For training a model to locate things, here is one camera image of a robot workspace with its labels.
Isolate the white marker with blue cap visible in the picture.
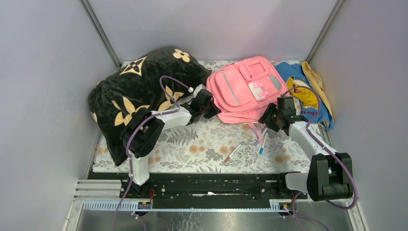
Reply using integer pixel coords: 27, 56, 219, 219
259, 132, 268, 155

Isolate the pink student backpack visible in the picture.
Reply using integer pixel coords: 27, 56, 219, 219
205, 56, 287, 124

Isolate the black pillow with beige flowers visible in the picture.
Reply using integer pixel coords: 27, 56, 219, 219
87, 46, 211, 166

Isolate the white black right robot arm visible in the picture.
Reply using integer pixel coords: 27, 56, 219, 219
259, 97, 358, 202

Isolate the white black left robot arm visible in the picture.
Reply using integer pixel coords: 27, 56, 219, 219
120, 87, 221, 198

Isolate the blue Pokemon t-shirt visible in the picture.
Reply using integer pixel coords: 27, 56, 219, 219
275, 62, 334, 130

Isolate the white marker with lilac cap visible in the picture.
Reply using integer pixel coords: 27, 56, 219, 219
254, 128, 268, 146

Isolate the floral table mat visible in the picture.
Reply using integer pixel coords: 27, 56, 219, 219
92, 60, 332, 175

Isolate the white marker with brown cap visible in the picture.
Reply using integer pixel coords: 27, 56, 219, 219
224, 142, 244, 163

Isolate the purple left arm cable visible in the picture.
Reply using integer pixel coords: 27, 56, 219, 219
111, 75, 194, 231

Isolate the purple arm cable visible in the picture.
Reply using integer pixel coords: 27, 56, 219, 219
280, 85, 359, 231
111, 75, 194, 231

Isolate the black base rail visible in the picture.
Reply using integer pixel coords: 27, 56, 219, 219
77, 173, 297, 211

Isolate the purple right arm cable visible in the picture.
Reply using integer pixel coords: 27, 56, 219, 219
280, 85, 359, 231

